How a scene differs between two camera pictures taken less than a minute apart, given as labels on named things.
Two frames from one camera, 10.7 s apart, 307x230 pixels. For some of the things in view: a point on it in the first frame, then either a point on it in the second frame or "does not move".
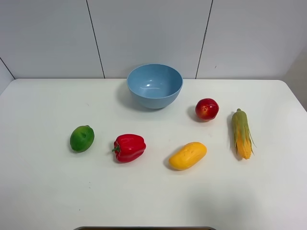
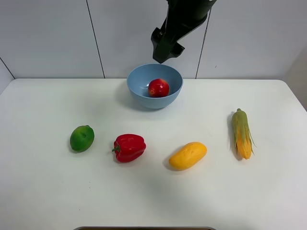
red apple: [206, 109] → [158, 88]
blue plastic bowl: [155, 86] does not move
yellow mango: [187, 156] does not move
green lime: [81, 138] does not move
